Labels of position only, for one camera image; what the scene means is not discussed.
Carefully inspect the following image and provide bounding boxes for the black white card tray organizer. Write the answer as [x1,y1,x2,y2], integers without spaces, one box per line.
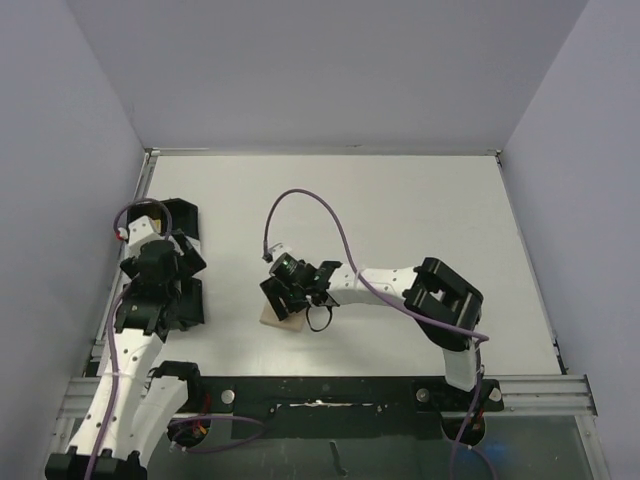
[114,198,204,340]

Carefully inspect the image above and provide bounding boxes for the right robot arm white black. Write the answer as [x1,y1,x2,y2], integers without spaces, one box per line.
[260,253,484,409]

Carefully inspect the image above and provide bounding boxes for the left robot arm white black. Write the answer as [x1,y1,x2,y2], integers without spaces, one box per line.
[45,230,206,479]

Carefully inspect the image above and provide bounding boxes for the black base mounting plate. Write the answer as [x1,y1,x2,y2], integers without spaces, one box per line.
[195,376,504,440]

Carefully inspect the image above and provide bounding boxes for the black strap loop on gripper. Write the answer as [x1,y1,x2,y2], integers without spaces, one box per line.
[305,302,334,334]

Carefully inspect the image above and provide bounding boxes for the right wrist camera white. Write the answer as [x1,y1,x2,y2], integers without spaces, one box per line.
[262,242,291,263]

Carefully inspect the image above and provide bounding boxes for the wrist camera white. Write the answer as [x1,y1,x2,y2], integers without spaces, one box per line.
[262,242,291,263]
[127,215,162,250]

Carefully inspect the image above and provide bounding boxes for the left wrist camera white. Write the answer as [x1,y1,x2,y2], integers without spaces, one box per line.
[127,215,162,250]

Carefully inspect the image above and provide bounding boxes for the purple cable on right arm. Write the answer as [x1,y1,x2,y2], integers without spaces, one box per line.
[262,188,491,344]

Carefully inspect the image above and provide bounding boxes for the aluminium frame rail front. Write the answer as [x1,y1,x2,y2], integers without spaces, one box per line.
[57,373,599,421]

